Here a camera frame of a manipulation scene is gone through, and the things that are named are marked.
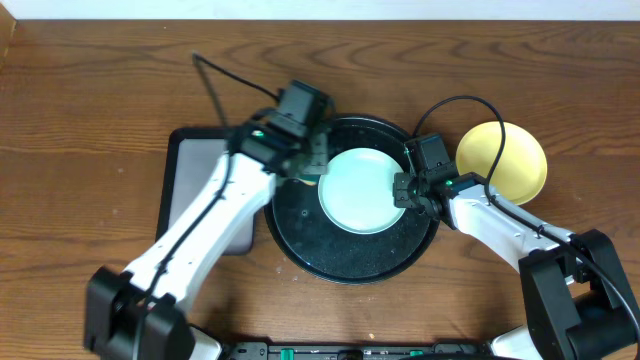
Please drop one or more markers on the mint green plate front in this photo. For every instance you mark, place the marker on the mint green plate front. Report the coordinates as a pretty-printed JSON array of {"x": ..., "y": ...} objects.
[{"x": 356, "y": 194}]

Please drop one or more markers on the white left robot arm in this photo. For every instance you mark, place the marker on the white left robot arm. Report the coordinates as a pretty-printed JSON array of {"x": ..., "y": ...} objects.
[{"x": 141, "y": 313}]

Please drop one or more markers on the grey rectangular tray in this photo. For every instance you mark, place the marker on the grey rectangular tray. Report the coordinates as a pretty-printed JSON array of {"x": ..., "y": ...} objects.
[{"x": 192, "y": 154}]

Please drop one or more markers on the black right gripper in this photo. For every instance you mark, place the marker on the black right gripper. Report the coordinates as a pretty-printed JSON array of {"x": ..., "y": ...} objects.
[{"x": 401, "y": 182}]

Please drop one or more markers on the green sponge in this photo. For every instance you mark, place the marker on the green sponge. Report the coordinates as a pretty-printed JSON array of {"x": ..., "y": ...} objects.
[{"x": 309, "y": 179}]

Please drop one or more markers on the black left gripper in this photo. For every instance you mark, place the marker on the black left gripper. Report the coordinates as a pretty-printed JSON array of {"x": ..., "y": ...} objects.
[{"x": 323, "y": 151}]

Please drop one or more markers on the yellow plate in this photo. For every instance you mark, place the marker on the yellow plate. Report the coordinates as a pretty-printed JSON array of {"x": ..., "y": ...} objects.
[{"x": 522, "y": 168}]

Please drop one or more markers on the round black tray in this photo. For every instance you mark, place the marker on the round black tray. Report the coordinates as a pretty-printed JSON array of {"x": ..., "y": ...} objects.
[{"x": 313, "y": 242}]

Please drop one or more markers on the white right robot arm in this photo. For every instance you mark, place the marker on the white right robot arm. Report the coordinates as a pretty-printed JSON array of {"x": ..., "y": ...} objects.
[{"x": 578, "y": 301}]

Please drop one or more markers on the black rail with green clips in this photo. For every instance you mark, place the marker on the black rail with green clips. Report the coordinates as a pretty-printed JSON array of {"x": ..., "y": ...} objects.
[{"x": 264, "y": 351}]

